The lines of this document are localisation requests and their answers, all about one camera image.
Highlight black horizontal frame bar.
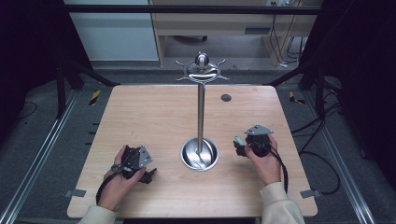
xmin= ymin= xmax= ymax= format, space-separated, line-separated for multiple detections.
xmin=61 ymin=4 xmax=322 ymax=16

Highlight black floor cables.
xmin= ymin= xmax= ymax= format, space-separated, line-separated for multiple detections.
xmin=290 ymin=101 xmax=343 ymax=196

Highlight yellow-handled tool left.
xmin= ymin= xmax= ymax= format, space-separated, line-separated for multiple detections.
xmin=89 ymin=90 xmax=103 ymax=107

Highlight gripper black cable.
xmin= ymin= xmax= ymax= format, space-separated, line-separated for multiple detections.
xmin=254 ymin=142 xmax=290 ymax=194
xmin=95 ymin=154 xmax=133 ymax=205

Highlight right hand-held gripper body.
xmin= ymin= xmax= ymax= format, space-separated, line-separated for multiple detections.
xmin=244 ymin=123 xmax=275 ymax=158

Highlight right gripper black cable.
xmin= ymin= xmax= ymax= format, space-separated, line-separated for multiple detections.
xmin=254 ymin=142 xmax=290 ymax=194

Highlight wooden desk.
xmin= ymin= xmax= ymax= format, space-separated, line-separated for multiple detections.
xmin=148 ymin=0 xmax=324 ymax=67

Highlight person's left hand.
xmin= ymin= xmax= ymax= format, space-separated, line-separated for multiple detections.
xmin=97 ymin=146 xmax=148 ymax=212

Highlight black frame strut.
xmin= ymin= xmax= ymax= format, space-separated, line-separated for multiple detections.
xmin=55 ymin=60 xmax=121 ymax=119
xmin=266 ymin=61 xmax=327 ymax=121

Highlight yellow-handled tool right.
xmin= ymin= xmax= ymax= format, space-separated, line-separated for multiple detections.
xmin=288 ymin=91 xmax=306 ymax=105

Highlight yellow-handled tool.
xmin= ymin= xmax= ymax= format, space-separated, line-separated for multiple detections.
xmin=288 ymin=91 xmax=306 ymax=105
xmin=89 ymin=90 xmax=103 ymax=107

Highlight person's right hand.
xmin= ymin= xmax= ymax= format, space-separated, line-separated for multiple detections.
xmin=244 ymin=134 xmax=283 ymax=188

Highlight aluminium floor rail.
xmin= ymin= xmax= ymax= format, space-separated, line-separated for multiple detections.
xmin=0 ymin=90 xmax=79 ymax=224
xmin=306 ymin=90 xmax=378 ymax=224

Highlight black curtain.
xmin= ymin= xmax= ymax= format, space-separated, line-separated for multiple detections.
xmin=0 ymin=0 xmax=94 ymax=147
xmin=298 ymin=0 xmax=396 ymax=188

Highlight hanging cables under desk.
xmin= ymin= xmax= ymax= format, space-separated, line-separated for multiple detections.
xmin=268 ymin=1 xmax=308 ymax=68

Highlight white cabinet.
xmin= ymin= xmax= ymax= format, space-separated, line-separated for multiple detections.
xmin=63 ymin=0 xmax=160 ymax=63

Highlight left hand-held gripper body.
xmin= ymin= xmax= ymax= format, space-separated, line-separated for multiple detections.
xmin=120 ymin=145 xmax=154 ymax=182

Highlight grey table bracket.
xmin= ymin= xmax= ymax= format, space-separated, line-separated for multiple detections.
xmin=300 ymin=189 xmax=322 ymax=200
xmin=64 ymin=189 xmax=88 ymax=199

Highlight metal utensil stand with hooks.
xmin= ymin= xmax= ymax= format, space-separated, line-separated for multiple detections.
xmin=175 ymin=51 xmax=231 ymax=173

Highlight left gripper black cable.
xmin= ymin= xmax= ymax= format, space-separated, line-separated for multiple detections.
xmin=95 ymin=154 xmax=133 ymax=205

